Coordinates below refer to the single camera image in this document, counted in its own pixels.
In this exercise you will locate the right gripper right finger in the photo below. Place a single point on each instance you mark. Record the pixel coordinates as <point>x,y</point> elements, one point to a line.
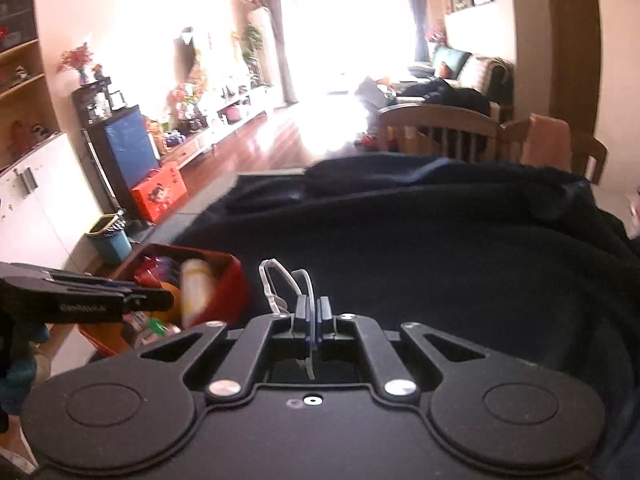
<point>355,338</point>

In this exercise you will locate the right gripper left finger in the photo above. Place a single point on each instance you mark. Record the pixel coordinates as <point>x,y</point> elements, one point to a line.
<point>249,357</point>

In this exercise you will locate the white frame sunglasses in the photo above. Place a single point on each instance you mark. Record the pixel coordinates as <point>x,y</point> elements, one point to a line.
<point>292,293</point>

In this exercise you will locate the wooden shelf unit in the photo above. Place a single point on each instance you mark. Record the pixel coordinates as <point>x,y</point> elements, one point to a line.
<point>47,205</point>

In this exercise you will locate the red metal tin box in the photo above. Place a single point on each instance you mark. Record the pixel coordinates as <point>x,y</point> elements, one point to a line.
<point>159,266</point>

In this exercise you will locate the teal waste bin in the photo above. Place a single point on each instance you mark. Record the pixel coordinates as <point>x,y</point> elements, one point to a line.
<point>109,238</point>

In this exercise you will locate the cream lotion bottle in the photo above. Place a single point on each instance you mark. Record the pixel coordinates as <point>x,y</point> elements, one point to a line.
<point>197,287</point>

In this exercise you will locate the orange red gift box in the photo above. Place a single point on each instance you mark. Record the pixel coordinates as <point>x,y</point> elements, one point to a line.
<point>156,194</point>

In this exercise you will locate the blue panel black cabinet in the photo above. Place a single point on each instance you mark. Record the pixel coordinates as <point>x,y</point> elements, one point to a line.
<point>118,142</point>

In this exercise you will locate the dark navy table cloth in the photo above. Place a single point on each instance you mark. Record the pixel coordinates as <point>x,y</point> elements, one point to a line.
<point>515,258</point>

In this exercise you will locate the wooden dining chair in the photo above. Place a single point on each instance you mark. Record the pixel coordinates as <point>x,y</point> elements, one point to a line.
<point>438,130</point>

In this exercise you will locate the white low tv console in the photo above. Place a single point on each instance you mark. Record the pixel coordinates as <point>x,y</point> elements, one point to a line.
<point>230,116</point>

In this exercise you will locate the sofa with teal cushions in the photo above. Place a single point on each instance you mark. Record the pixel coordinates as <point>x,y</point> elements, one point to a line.
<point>492,77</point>

